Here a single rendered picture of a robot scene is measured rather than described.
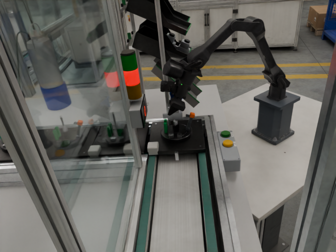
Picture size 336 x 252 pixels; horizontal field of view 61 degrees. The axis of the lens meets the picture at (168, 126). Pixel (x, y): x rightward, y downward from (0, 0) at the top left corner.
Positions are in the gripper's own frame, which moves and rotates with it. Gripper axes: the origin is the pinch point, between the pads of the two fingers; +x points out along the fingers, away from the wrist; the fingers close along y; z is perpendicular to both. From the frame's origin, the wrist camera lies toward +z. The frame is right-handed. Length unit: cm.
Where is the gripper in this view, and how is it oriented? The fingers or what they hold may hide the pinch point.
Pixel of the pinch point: (172, 105)
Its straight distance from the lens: 119.3
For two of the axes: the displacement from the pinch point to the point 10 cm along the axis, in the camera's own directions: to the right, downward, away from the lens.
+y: -0.3, 5.3, -8.5
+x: -4.2, 7.6, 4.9
